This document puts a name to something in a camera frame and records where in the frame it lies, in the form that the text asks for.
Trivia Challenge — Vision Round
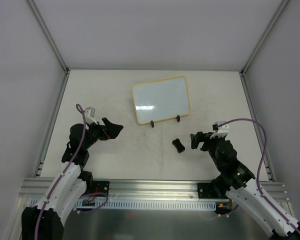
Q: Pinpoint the black felt whiteboard eraser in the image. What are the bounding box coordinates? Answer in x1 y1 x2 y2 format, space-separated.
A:
172 138 186 154

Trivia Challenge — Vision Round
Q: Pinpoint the yellow framed whiteboard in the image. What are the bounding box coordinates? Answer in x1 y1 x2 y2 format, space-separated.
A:
131 76 191 125

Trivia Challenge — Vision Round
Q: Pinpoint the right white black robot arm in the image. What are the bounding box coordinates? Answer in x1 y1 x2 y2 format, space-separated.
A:
191 131 300 240

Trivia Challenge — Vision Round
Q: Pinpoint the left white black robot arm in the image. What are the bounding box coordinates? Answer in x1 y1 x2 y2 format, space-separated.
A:
21 117 124 240

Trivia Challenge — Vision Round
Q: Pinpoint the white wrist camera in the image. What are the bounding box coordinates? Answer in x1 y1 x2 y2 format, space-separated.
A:
210 121 230 139
84 107 97 125

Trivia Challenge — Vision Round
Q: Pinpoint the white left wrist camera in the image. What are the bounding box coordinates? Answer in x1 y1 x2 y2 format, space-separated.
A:
84 107 97 125

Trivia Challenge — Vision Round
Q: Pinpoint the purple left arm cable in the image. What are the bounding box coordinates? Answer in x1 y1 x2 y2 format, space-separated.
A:
33 103 109 240

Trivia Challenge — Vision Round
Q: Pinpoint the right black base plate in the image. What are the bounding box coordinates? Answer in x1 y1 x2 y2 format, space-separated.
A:
197 177 229 199

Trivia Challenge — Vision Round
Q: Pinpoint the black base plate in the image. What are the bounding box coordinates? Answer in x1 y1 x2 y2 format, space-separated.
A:
197 177 229 199
90 180 110 195

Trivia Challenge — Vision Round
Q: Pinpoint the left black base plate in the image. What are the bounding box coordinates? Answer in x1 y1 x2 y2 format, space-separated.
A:
90 180 110 195

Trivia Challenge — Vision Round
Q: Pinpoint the white slotted cable duct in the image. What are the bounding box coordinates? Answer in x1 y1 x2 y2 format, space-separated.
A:
72 198 218 211

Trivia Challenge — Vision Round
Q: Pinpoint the aluminium mounting rail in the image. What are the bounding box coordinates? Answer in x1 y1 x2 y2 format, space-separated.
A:
19 177 290 202

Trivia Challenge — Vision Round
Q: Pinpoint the left aluminium frame post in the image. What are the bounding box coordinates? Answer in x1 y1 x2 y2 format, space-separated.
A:
25 0 69 74

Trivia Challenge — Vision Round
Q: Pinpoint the aluminium frame post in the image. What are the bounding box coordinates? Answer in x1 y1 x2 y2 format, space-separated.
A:
25 0 69 74
240 0 290 77

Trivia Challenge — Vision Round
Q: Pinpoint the right aluminium frame post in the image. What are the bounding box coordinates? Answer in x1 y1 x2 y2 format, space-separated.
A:
240 0 290 77

